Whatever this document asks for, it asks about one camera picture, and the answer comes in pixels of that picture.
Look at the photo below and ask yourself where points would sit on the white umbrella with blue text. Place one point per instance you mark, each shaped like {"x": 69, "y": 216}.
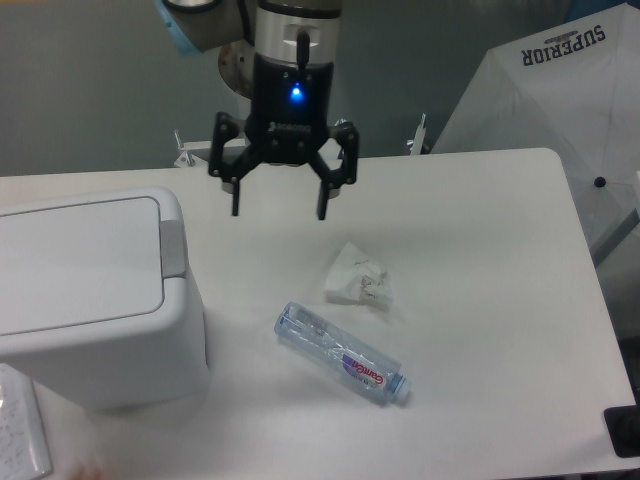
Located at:
{"x": 573, "y": 89}

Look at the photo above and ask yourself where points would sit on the white robot pedestal with brackets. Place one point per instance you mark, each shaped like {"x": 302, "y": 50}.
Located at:
{"x": 234, "y": 65}

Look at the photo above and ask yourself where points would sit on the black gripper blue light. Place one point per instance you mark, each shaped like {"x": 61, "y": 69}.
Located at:
{"x": 287, "y": 125}

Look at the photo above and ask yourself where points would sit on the crumpled white tissue paper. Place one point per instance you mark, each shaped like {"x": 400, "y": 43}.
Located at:
{"x": 355, "y": 278}

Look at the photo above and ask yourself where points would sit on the white notepad with writing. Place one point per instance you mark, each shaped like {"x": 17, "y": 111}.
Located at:
{"x": 24, "y": 448}

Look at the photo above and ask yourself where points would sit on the white push-top trash can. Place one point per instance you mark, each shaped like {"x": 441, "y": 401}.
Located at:
{"x": 98, "y": 300}

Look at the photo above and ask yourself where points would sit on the black device at table edge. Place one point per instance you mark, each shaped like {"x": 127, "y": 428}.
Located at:
{"x": 623, "y": 427}

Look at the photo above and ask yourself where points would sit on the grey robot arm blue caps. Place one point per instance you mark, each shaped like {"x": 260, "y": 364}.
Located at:
{"x": 297, "y": 32}

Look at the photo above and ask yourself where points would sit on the clear plastic water bottle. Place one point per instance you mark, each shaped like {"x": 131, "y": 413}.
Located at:
{"x": 361, "y": 367}

